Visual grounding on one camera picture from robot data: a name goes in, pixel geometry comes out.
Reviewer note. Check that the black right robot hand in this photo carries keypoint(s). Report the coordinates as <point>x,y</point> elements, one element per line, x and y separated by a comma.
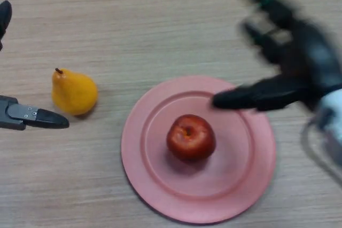
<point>299,59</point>

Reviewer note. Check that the pink round plate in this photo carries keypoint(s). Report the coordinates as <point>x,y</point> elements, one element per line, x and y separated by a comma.
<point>197,158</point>

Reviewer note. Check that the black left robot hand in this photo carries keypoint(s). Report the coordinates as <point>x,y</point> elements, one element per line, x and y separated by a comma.
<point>26,117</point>

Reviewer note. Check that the yellow pear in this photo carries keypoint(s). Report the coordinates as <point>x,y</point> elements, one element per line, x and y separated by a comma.
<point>74,93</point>

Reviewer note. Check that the red apple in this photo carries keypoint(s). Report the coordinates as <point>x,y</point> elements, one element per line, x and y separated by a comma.
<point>190,137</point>

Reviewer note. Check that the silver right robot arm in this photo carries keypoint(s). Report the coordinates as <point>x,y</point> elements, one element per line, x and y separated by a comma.
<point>332,116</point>

